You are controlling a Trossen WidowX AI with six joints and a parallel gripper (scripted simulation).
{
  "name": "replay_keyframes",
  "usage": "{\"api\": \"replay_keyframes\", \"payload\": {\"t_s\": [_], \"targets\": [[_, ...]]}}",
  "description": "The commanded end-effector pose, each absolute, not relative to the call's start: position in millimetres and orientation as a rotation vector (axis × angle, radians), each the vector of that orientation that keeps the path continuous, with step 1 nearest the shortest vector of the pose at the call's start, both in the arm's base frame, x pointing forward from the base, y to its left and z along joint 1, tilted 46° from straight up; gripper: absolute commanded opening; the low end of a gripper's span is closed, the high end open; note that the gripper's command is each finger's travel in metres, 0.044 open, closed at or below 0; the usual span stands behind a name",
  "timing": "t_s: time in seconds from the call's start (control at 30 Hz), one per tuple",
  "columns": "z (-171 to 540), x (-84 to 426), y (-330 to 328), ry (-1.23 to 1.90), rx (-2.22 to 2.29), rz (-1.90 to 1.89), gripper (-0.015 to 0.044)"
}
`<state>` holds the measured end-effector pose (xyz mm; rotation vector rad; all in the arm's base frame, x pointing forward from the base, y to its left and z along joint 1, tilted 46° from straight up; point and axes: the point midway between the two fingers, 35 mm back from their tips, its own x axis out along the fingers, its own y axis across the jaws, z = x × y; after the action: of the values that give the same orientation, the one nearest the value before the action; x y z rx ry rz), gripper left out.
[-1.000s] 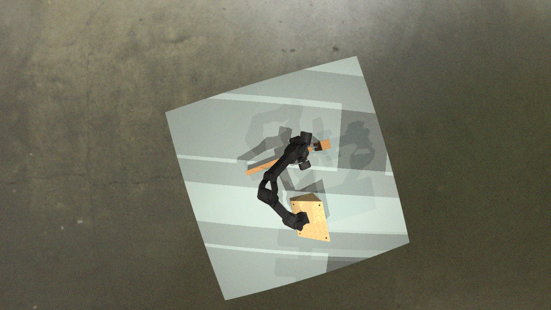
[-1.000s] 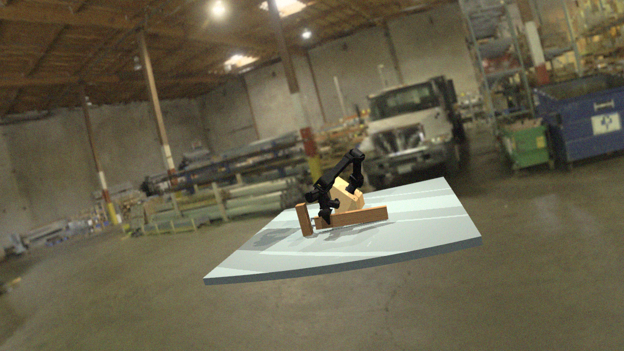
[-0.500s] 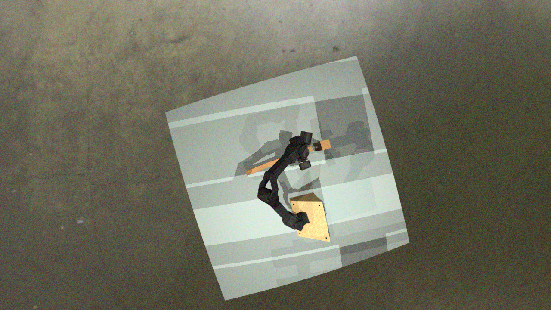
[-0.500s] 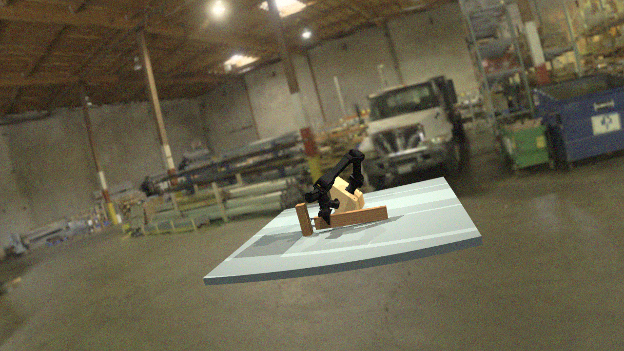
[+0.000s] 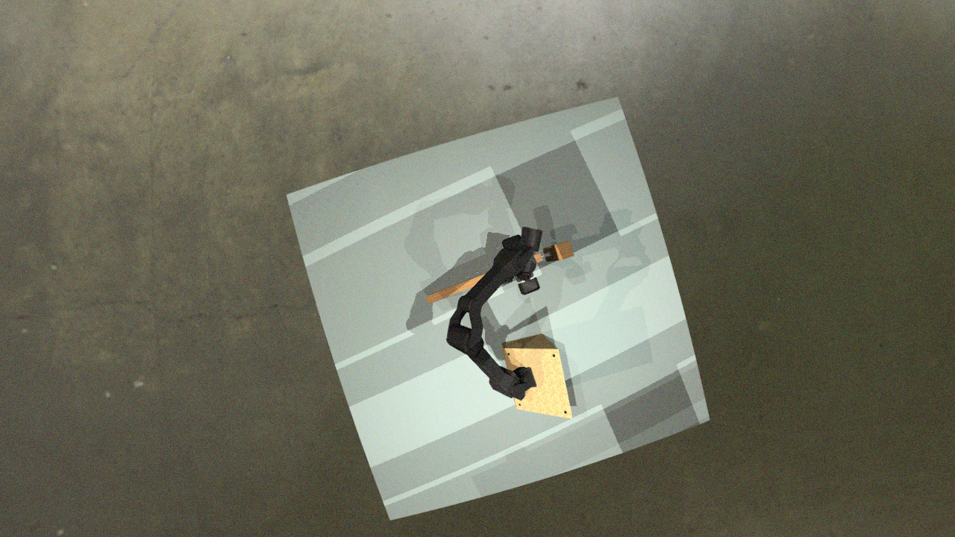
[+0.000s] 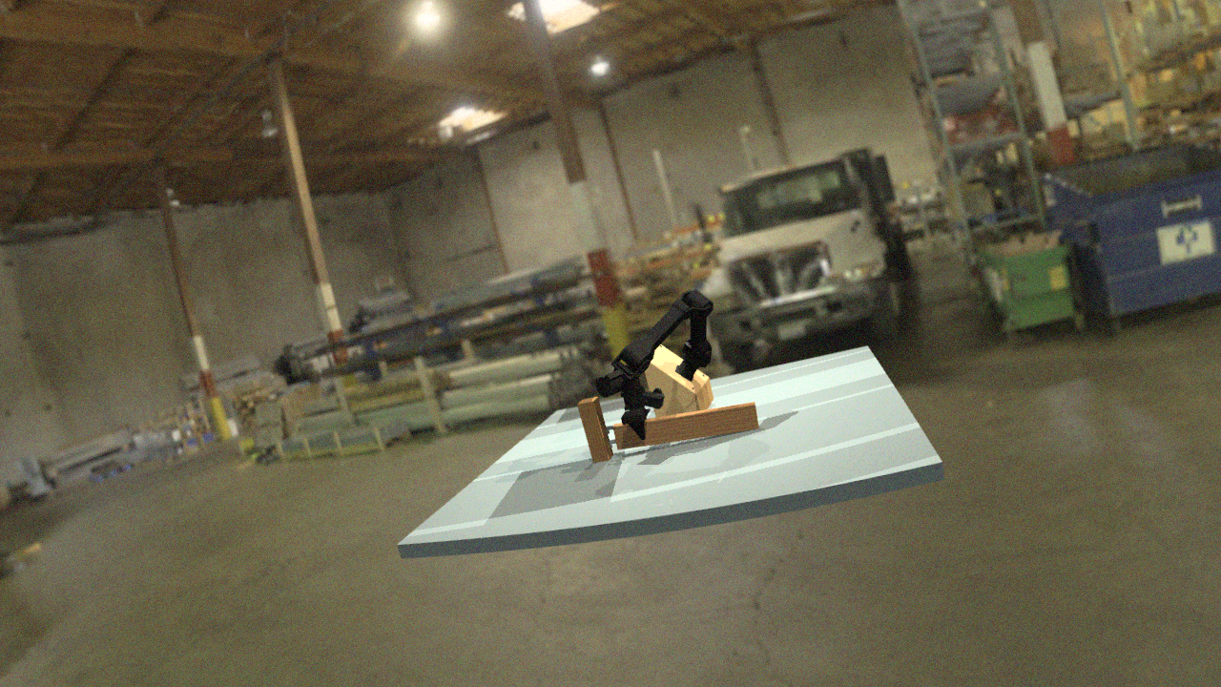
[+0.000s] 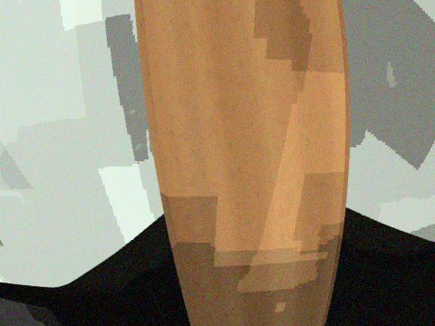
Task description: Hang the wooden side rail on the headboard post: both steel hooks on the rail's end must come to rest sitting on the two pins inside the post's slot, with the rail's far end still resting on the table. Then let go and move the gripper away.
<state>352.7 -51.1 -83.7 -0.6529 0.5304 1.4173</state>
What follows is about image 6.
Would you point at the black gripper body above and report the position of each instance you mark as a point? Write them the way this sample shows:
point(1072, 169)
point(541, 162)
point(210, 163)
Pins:
point(635, 414)

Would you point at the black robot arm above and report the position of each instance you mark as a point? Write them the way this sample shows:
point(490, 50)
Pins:
point(639, 353)

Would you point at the wooden post with slot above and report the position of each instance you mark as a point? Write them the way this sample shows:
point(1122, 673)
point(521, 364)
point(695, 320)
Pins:
point(595, 429)

